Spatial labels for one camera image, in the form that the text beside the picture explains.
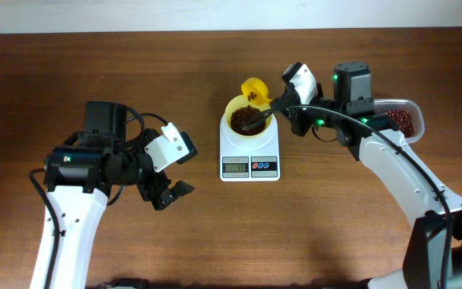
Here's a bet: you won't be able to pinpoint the orange measuring scoop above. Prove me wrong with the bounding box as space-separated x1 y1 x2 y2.
241 77 273 105

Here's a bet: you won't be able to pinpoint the red beans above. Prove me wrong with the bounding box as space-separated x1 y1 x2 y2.
386 110 415 138

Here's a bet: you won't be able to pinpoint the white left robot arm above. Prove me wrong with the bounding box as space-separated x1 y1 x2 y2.
29 101 198 288

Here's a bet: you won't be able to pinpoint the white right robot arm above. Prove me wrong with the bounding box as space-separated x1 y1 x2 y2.
242 61 462 289

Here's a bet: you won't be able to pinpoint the yellow plastic bowl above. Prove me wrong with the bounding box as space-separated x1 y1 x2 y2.
225 95 273 136

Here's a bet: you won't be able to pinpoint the white digital kitchen scale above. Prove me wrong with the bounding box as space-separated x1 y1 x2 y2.
219 115 281 182

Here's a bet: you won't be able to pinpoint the clear plastic container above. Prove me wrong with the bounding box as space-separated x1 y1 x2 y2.
375 99 425 144

